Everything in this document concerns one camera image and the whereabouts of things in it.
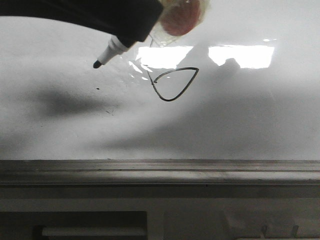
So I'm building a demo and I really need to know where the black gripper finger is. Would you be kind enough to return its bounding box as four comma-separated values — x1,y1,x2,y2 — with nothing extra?
0,0,164,48

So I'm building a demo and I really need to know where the white whiteboard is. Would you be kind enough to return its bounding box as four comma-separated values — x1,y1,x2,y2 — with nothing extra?
0,0,320,160

